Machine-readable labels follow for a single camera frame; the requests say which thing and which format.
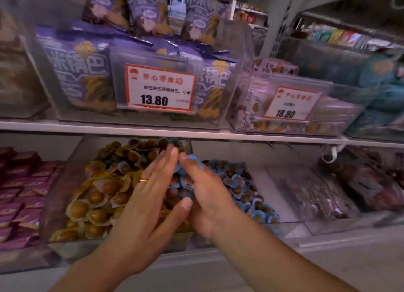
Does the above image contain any white cable tie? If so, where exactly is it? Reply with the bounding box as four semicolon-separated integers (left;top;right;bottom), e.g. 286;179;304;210
321;137;348;164

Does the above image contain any pile of translucent snack packets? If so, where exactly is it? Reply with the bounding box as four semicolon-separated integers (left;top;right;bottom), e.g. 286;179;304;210
284;148;404;221

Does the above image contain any clear bin with yellow snacks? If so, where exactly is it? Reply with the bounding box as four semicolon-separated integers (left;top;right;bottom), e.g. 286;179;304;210
39;135;194;260

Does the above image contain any person's left hand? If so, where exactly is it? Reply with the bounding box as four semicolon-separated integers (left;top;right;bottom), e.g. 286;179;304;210
104;145;193;274

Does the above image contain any pile of pink white packets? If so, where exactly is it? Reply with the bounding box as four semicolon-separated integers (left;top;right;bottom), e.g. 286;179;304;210
232;58;363;135

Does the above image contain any clear bin with blue snacks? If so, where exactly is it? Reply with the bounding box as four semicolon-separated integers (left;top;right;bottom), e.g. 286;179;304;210
190;140;305;248

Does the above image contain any small orange white price tag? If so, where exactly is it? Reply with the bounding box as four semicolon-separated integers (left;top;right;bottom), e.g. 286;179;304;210
264;86;323;122

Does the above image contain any blue snack packet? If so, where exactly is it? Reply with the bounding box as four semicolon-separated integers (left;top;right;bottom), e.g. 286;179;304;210
174;154;205;191

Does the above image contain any clear bin with purple bags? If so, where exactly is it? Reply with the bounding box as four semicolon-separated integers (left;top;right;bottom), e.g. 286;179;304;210
20;19;254;130

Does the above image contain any person's left forearm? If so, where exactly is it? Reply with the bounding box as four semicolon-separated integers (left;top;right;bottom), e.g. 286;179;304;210
47;238;150;292

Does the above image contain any clear bin with pink packets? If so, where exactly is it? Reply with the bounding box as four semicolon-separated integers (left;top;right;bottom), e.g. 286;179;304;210
227;70;367;137

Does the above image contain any pile of purple snack bags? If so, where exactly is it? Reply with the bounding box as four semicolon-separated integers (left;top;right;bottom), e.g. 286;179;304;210
35;0;240;120

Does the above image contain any clear bin with translucent packets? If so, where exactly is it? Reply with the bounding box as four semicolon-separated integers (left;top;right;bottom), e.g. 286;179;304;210
267;145;404;237

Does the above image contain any white shelf board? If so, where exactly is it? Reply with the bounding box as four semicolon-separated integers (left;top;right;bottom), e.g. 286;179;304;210
0;118;404;150

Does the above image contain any large orange white price tag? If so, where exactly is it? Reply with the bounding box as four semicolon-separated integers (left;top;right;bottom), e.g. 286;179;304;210
125;63;197;113

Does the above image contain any pile of blue wrapped snacks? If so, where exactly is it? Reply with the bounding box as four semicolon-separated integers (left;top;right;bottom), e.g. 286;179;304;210
164;159;281;225

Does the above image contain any row of colourful small boxes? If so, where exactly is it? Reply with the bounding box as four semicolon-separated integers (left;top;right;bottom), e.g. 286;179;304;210
292;21;393;51

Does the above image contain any stack of magenta packets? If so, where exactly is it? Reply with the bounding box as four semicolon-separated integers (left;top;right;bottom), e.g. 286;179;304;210
0;146;65;252

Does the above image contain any person's right hand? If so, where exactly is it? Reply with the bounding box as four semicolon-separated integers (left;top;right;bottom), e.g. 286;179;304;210
178;153;240;242

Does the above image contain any grey shelf upright post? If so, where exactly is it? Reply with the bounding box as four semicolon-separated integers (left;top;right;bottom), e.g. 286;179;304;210
258;0;302;59

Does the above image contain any person's right forearm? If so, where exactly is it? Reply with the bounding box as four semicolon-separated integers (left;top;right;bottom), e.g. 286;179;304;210
210;213;360;292

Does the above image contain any pile of teal snack bags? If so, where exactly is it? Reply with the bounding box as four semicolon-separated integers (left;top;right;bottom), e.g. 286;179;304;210
346;50;404;138

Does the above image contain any pile of yellow wrapped snacks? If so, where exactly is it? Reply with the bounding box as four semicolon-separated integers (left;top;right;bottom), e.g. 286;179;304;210
50;138;194;242

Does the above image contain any pile of brown snack packets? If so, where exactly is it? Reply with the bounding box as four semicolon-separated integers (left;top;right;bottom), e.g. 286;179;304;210
0;13;48;114

